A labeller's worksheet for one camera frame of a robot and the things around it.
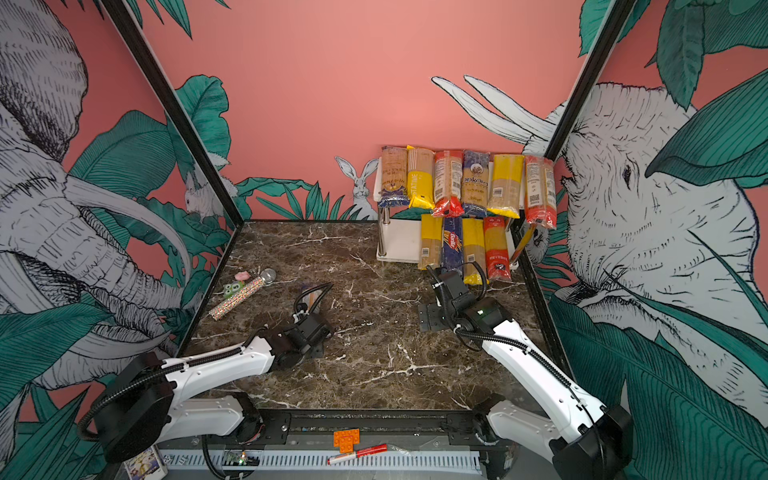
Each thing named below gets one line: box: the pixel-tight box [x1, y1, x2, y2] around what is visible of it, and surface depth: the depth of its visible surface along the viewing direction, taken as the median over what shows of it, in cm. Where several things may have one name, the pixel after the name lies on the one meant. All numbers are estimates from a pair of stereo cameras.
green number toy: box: [223, 281, 246, 299], surface depth 100 cm
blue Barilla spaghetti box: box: [442, 216, 464, 276], surface depth 103 cm
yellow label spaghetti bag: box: [418, 214, 443, 270], surface depth 104 cm
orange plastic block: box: [333, 428, 361, 454], surface depth 73 cm
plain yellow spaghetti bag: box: [462, 217, 488, 286], surface depth 106 cm
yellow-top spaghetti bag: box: [487, 154, 524, 219], surface depth 81 cm
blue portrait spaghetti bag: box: [461, 150, 491, 216], surface depth 81 cm
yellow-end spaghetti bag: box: [406, 145, 436, 209], surface depth 82 cm
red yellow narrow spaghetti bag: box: [484, 216, 511, 281], surface depth 106 cm
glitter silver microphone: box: [208, 268, 277, 321], surface depth 97 cm
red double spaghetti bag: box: [524, 155, 557, 230], surface depth 79 cm
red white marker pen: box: [327, 443, 389, 465], surface depth 71 cm
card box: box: [123, 444, 169, 480], surface depth 69 cm
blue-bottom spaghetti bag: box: [378, 146, 410, 207], surface depth 81 cm
